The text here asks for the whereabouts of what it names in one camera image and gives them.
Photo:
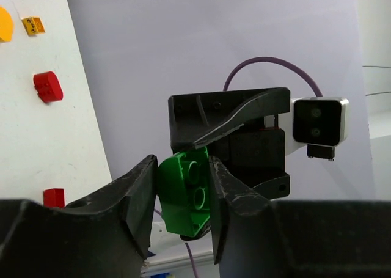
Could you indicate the red rounded lego piece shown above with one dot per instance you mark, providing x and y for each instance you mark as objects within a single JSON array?
[{"x": 48, "y": 87}]

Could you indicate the red 2x4 lego brick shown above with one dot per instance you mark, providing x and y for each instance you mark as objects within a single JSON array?
[{"x": 54, "y": 198}]

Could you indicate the yellow rounded lego piece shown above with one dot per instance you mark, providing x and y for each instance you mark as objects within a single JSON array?
[{"x": 6, "y": 26}]

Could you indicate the green lego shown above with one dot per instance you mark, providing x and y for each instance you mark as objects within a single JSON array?
[{"x": 182, "y": 188}]

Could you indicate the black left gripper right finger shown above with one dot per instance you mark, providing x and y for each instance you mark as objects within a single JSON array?
[{"x": 256, "y": 237}]

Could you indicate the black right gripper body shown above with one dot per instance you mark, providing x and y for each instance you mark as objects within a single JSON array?
[{"x": 255, "y": 154}]

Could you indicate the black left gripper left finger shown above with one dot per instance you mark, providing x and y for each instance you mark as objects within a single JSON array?
[{"x": 104, "y": 234}]

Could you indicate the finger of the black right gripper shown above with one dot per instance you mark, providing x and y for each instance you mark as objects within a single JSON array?
[{"x": 198, "y": 119}]

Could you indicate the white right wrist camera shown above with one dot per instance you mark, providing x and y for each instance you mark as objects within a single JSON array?
[{"x": 317, "y": 123}]

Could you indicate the small orange lego brick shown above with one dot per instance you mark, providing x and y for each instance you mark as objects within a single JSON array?
[{"x": 33, "y": 25}]

